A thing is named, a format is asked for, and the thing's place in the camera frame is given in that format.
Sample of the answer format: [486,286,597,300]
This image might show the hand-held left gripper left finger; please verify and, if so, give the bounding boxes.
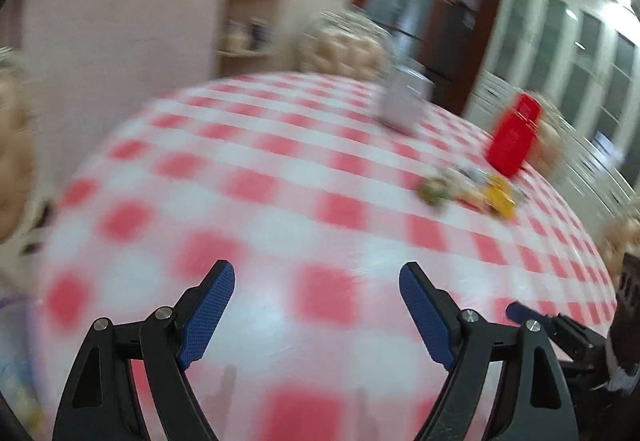
[52,260,236,441]

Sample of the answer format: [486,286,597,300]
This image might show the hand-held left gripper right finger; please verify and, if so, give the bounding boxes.
[398,262,578,441]

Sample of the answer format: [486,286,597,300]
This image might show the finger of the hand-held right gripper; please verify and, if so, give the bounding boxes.
[546,313,608,367]
[506,302,555,332]

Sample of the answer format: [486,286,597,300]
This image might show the white black-print snack packet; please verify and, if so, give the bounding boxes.
[450,166,493,209]

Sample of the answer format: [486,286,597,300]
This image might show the ornate tufted dining chair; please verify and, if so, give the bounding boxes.
[0,48,56,254]
[300,11,396,82]
[597,201,640,272]
[530,96,572,172]

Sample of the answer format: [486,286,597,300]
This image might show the yellow snack packet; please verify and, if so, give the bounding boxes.
[482,173,518,220]

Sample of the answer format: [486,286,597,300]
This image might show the green snack packet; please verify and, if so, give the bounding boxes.
[417,173,458,208]

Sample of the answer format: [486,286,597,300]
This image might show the red white checkered tablecloth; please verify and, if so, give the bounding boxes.
[30,71,621,441]

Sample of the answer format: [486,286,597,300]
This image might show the red thermos jug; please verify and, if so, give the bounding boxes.
[486,92,543,178]

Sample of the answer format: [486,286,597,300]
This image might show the white floral teapot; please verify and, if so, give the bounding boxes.
[379,66,433,132]

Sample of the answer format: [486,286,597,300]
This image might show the white glass-door cabinets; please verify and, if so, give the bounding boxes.
[470,0,640,202]

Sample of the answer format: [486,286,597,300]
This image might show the pale plastic bag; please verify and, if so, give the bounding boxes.
[222,23,248,52]

